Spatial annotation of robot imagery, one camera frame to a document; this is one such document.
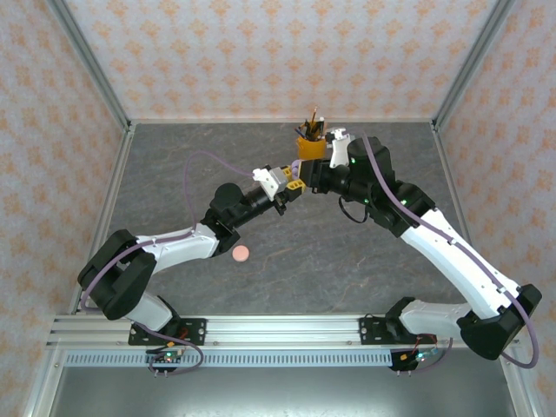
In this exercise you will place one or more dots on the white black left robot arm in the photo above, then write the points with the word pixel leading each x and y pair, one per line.
pixel 182 245

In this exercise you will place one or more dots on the orange pencil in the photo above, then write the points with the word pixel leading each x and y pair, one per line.
pixel 313 115

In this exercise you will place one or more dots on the aluminium frame post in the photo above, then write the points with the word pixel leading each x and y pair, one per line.
pixel 471 61
pixel 91 61

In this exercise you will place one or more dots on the yellow pen cup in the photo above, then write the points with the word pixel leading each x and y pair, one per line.
pixel 310 150

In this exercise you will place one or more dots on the blue pen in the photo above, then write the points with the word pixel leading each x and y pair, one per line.
pixel 300 131

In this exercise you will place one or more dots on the short aluminium frame leg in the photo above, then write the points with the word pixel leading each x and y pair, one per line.
pixel 519 386
pixel 41 386

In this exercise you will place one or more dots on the grey sheet metal panel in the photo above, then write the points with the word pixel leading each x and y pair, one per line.
pixel 282 393

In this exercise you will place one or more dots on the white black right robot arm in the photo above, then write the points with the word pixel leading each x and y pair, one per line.
pixel 456 265

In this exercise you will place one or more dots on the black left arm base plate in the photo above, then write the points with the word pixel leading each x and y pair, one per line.
pixel 197 332

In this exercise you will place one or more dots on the pink earbud charging case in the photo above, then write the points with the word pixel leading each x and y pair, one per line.
pixel 241 253

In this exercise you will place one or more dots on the white capped black pen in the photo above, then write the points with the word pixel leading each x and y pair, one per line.
pixel 320 123

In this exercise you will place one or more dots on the wide aluminium mounting rail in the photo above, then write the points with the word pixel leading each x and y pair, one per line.
pixel 282 330

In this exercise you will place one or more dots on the long aluminium side rail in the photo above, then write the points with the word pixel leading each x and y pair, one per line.
pixel 454 191
pixel 111 191

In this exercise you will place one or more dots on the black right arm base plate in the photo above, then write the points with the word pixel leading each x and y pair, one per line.
pixel 369 332

